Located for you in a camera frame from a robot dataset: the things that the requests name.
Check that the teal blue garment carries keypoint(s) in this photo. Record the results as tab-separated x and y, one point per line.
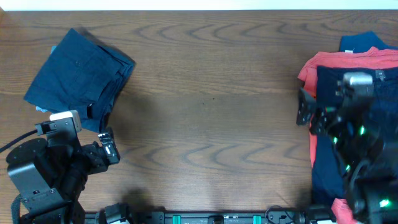
361	43

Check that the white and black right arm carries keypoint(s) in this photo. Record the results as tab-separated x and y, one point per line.
367	149

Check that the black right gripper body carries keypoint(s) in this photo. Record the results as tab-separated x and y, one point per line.
327	124

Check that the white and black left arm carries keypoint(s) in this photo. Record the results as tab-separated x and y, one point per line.
50	174

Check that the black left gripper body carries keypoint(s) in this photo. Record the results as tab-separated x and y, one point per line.
90	157

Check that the dark navy shorts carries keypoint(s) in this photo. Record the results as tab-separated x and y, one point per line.
83	76

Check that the navy shorts in pile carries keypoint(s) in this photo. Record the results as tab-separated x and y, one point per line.
326	173

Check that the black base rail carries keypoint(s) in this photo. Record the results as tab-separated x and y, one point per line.
217	217

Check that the folded light blue denim shorts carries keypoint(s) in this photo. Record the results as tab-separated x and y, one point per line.
37	108

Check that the red garment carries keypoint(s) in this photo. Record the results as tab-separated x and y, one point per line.
374	58

